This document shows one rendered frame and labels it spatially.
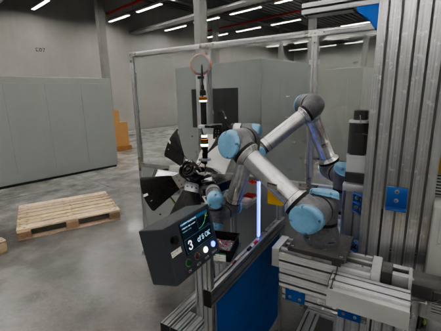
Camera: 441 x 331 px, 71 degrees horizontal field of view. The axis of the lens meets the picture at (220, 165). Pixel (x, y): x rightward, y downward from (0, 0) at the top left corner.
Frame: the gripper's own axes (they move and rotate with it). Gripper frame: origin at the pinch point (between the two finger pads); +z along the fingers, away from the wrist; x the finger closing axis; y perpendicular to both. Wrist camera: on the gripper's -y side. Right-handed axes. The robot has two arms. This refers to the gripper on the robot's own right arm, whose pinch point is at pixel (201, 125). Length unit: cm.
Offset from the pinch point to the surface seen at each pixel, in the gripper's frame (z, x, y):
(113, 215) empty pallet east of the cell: 202, 151, 143
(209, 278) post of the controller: -29, -60, 57
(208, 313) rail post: -28, -59, 74
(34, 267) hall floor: 200, 29, 150
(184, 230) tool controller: -29, -80, 26
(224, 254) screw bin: -25, -30, 62
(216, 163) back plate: 2.8, 29.6, 29.6
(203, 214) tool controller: -31, -68, 25
